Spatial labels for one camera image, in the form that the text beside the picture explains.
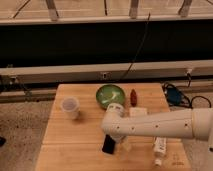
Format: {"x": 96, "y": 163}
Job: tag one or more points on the green bowl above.
{"x": 110, "y": 93}

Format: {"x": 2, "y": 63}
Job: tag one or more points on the black eraser block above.
{"x": 108, "y": 145}

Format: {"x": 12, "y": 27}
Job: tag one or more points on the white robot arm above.
{"x": 194, "y": 123}

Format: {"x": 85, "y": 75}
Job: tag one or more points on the red-brown small object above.
{"x": 133, "y": 98}

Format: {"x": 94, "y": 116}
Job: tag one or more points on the wall outlet on rail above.
{"x": 105, "y": 75}

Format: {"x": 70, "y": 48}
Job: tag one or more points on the blue power adapter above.
{"x": 173, "y": 96}

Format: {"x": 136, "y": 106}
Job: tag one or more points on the white tube with cap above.
{"x": 159, "y": 150}

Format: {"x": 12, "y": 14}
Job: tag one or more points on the translucent clear gripper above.
{"x": 124, "y": 148}

